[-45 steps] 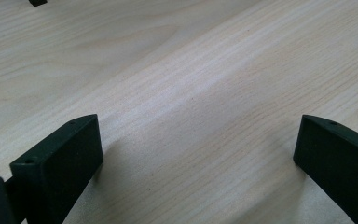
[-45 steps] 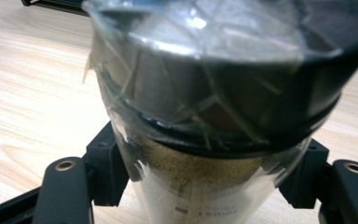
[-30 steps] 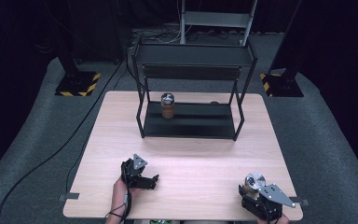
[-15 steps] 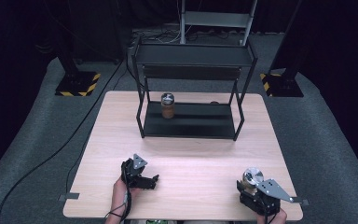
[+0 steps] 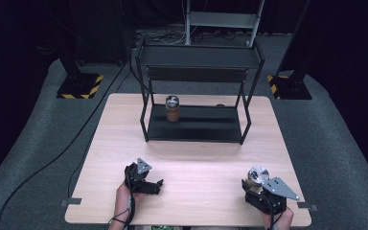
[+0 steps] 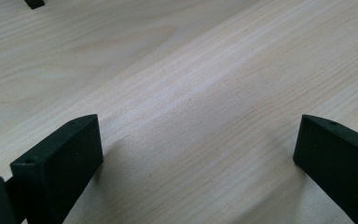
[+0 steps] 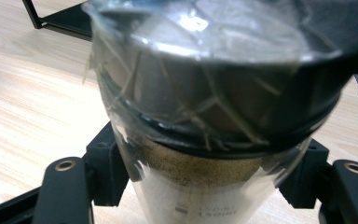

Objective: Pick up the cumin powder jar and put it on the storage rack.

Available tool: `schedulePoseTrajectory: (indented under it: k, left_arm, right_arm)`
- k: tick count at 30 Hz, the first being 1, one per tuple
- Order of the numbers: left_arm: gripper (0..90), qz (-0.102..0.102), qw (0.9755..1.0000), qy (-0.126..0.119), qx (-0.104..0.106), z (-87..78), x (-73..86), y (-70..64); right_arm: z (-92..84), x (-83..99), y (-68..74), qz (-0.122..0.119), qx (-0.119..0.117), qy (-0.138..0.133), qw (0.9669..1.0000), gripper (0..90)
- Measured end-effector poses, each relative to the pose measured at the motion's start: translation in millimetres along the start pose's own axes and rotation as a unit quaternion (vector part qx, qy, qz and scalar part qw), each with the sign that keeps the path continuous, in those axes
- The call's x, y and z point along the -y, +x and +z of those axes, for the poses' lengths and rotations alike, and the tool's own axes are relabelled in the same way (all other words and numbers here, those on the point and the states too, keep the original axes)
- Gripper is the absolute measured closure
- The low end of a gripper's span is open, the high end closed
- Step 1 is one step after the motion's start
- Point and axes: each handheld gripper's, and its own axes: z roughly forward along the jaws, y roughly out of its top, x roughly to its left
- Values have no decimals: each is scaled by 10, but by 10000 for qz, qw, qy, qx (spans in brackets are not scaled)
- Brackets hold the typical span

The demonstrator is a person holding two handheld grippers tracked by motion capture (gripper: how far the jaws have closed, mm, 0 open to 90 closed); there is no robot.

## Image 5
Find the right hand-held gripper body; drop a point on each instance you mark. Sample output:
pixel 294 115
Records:
pixel 278 191

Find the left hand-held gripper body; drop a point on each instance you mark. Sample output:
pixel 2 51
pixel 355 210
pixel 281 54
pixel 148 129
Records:
pixel 137 180

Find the silver metal can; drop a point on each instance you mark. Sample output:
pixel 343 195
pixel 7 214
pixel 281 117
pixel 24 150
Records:
pixel 258 174

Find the black metal shelf rack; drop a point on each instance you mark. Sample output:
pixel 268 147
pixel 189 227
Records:
pixel 198 127

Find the brown jar with silver lid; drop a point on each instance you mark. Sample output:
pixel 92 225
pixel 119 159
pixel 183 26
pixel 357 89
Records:
pixel 172 110

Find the person's right hand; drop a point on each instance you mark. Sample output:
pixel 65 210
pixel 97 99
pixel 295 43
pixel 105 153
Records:
pixel 284 221

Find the grey tape strip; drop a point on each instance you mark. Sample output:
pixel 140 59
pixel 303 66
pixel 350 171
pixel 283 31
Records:
pixel 71 201
pixel 308 206

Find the person's green clothing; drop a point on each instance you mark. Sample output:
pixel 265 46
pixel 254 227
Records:
pixel 163 228

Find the black stand with striped base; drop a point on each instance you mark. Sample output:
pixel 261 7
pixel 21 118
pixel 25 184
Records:
pixel 289 87
pixel 80 85

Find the grey metal stand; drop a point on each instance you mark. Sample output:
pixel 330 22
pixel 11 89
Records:
pixel 222 19

